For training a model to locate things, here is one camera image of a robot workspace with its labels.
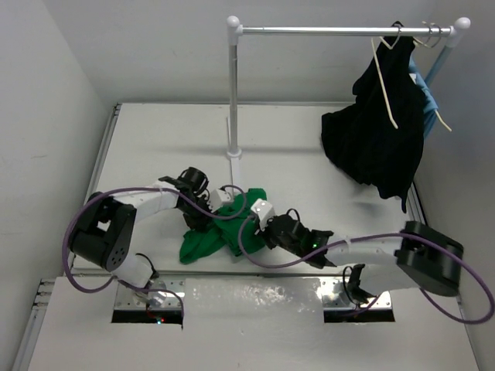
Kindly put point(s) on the hanger holding black shirt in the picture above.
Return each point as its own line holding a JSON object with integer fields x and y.
{"x": 391, "y": 41}

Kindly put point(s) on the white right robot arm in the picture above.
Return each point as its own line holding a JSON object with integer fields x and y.
{"x": 388, "y": 264}

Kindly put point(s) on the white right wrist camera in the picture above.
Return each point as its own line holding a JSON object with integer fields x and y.
{"x": 264, "y": 211}

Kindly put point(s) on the green t-shirt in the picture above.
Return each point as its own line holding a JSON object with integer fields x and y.
{"x": 223, "y": 233}

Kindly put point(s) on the black hanging t-shirt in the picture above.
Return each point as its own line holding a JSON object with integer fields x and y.
{"x": 361, "y": 141}

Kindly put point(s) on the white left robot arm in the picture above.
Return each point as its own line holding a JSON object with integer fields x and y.
{"x": 101, "y": 232}

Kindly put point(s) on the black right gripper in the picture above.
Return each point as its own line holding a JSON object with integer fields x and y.
{"x": 271, "y": 244}

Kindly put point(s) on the light blue hanging shirt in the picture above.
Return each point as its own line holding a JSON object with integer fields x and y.
{"x": 430, "y": 107}

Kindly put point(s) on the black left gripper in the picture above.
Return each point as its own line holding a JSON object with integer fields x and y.
{"x": 199, "y": 222}

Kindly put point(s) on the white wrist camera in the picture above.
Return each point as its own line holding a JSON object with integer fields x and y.
{"x": 219, "y": 198}
{"x": 264, "y": 211}

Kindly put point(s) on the cream empty hanger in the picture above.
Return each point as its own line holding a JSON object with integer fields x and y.
{"x": 383, "y": 86}

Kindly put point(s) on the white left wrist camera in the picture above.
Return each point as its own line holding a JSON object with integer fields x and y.
{"x": 219, "y": 198}

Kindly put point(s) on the silver clothes rack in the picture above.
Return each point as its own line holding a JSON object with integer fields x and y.
{"x": 235, "y": 30}

